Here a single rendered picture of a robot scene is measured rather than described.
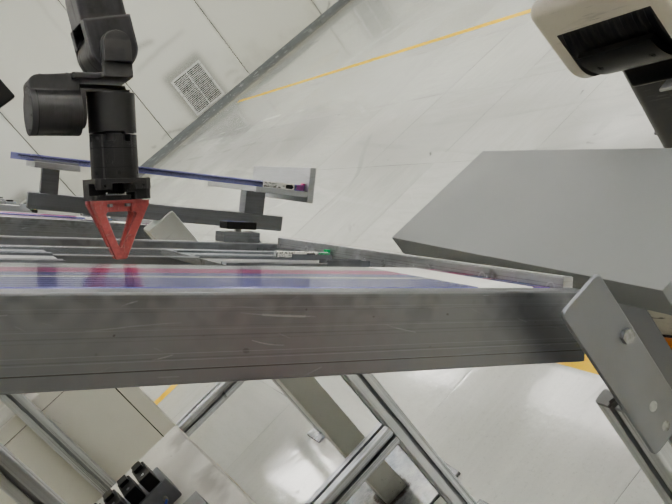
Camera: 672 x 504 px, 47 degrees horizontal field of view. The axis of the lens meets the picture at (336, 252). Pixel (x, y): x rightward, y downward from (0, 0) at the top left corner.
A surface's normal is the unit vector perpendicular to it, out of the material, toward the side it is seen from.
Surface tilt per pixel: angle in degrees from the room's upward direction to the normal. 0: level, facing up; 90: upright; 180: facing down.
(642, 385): 90
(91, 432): 90
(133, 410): 90
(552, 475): 0
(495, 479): 0
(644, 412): 90
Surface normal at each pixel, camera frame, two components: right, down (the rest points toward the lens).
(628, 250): -0.58, -0.74
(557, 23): -0.55, 0.77
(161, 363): 0.45, 0.07
